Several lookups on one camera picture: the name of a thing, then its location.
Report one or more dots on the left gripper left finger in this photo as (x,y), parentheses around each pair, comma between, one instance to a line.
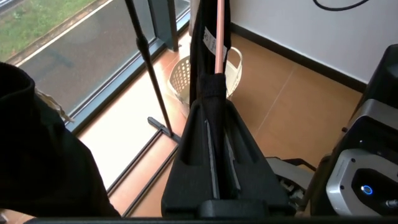
(189,177)

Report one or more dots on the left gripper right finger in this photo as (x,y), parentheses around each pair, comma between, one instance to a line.
(255,180)

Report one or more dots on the black t-shirt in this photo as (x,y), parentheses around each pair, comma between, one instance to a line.
(213,90)

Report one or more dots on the pink clothes hanger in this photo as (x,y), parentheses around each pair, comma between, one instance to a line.
(219,40)

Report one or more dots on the black garment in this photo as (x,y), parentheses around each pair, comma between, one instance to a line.
(40,161)

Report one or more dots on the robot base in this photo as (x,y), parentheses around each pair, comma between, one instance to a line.
(367,149)

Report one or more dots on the white laundry basket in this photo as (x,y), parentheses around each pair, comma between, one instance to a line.
(180,81)

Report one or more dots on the black clothes rack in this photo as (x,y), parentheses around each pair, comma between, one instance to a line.
(144,49)

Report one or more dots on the window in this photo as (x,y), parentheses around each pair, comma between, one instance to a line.
(77,62)

